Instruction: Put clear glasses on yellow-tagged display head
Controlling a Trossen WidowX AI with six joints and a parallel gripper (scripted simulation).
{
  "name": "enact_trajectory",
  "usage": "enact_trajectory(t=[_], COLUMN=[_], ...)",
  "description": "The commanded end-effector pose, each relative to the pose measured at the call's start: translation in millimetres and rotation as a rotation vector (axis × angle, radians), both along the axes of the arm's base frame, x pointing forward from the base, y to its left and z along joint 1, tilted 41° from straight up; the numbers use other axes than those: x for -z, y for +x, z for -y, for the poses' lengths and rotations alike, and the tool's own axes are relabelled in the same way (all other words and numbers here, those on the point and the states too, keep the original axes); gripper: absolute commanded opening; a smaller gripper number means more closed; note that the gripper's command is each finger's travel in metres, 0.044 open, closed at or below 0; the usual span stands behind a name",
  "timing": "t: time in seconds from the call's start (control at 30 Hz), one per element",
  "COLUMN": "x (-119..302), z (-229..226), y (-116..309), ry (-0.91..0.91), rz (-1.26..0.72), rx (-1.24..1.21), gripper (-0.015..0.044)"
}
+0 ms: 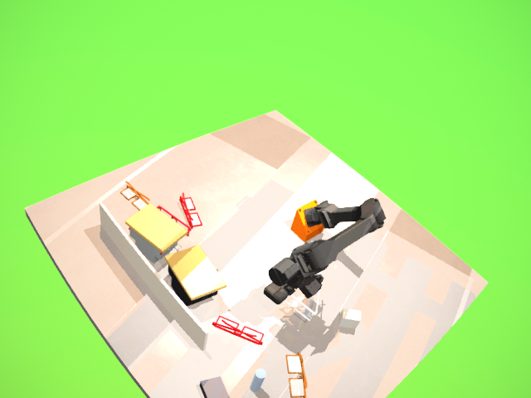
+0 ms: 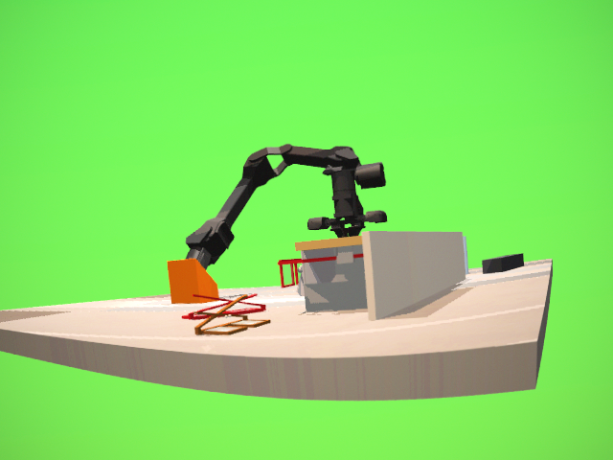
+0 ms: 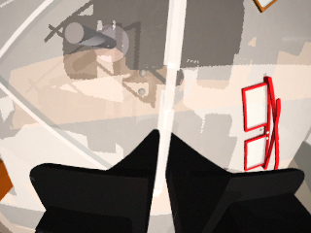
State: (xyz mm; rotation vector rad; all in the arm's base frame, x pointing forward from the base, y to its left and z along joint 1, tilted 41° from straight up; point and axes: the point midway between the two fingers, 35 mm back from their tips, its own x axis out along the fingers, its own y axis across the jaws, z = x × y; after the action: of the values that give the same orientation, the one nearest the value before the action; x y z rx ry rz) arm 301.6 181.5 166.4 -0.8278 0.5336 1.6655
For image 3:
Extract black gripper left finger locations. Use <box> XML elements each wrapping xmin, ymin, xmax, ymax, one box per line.
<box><xmin>28</xmin><ymin>129</ymin><xmax>159</xmax><ymax>233</ymax></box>

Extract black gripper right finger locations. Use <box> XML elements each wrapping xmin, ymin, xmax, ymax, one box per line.
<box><xmin>164</xmin><ymin>133</ymin><xmax>304</xmax><ymax>233</ymax></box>

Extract grey cylinder on round base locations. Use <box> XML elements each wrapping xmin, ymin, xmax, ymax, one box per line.
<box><xmin>65</xmin><ymin>22</ymin><xmax>129</xmax><ymax>62</ymax></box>

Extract grey flat panel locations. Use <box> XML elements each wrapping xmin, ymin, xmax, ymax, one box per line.
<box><xmin>287</xmin><ymin>141</ymin><xmax>311</xmax><ymax>215</ymax></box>

